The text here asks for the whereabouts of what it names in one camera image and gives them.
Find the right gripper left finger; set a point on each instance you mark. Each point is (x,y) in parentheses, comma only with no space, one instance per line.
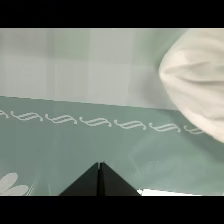
(87,184)

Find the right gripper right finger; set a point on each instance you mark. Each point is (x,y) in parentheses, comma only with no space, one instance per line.
(113,184)

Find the white T-shirt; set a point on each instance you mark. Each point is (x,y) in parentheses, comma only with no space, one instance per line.
(196,83)

